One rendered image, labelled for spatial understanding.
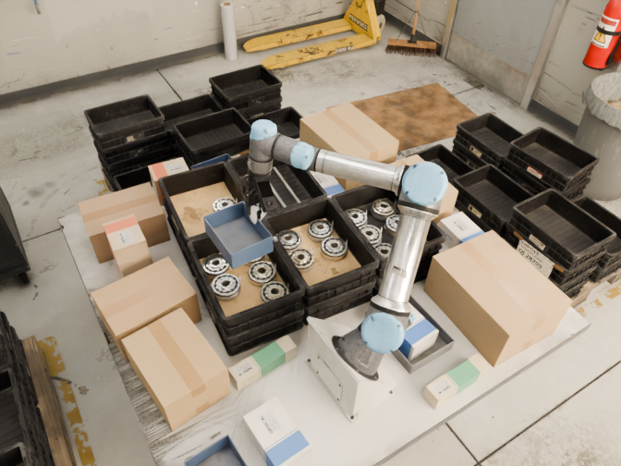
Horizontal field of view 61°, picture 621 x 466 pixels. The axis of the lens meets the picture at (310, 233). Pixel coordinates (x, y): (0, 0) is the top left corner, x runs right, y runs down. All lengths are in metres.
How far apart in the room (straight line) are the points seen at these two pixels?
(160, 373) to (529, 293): 1.27
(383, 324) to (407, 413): 0.48
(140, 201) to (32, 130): 2.37
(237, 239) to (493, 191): 1.85
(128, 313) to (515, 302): 1.33
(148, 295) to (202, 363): 0.35
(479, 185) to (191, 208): 1.73
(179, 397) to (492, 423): 1.56
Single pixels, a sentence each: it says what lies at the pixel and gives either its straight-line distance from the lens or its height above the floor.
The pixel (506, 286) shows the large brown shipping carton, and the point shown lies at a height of 0.90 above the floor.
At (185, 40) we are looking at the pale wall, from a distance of 5.13.
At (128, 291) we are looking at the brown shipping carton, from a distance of 1.98.
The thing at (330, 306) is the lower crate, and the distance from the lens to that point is 1.98.
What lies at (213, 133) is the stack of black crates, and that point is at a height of 0.49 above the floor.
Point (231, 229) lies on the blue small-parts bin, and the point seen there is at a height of 1.08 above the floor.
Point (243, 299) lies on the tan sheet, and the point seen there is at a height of 0.83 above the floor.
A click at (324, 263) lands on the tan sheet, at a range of 2.02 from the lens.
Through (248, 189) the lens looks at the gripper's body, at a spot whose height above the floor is 1.26.
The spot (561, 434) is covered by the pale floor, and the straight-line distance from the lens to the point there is 2.85.
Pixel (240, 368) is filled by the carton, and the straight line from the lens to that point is 1.85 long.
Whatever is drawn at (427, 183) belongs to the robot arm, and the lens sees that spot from 1.43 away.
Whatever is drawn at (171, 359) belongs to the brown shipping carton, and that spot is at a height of 0.86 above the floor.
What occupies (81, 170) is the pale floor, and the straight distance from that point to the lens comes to 4.04.
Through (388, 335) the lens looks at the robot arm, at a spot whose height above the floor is 1.14.
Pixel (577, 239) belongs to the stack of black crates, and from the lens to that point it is 2.95.
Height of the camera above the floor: 2.34
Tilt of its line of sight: 45 degrees down
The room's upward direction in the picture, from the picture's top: 2 degrees clockwise
